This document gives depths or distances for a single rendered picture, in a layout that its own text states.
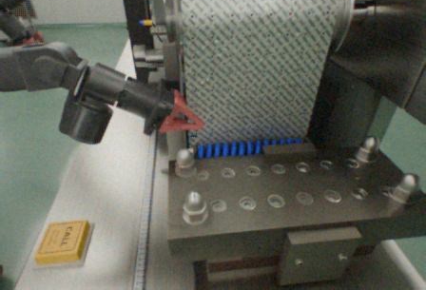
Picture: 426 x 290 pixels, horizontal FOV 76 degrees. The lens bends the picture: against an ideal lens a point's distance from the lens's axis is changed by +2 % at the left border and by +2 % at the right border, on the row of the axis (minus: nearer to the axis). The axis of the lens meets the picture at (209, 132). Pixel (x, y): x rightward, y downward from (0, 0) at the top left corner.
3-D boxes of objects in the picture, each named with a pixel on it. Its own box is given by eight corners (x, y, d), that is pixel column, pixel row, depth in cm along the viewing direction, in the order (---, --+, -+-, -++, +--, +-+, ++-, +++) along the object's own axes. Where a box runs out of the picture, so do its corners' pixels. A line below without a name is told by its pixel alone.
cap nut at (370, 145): (350, 150, 51) (358, 131, 48) (368, 149, 51) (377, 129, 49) (361, 164, 48) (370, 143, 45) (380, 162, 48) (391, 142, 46)
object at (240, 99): (189, 148, 53) (183, 57, 42) (303, 140, 55) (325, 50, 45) (189, 150, 53) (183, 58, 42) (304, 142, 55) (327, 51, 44)
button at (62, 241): (52, 230, 52) (48, 222, 50) (90, 226, 52) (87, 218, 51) (37, 265, 46) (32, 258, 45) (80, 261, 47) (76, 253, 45)
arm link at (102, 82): (86, 61, 39) (92, 56, 44) (70, 103, 41) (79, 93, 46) (132, 82, 41) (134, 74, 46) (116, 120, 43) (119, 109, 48)
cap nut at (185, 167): (175, 164, 48) (172, 144, 45) (195, 162, 48) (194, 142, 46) (175, 178, 45) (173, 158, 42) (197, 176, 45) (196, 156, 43)
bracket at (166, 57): (160, 159, 69) (142, 37, 51) (184, 157, 69) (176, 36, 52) (159, 173, 65) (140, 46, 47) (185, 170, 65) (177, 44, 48)
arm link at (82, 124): (35, 52, 35) (52, 44, 43) (11, 127, 38) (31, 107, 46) (125, 89, 40) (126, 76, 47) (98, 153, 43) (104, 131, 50)
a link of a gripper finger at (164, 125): (195, 146, 49) (146, 128, 46) (192, 125, 55) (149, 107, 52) (213, 118, 46) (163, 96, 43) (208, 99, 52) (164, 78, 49)
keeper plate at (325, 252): (276, 273, 44) (286, 231, 38) (334, 266, 45) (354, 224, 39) (280, 289, 42) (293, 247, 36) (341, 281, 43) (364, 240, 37)
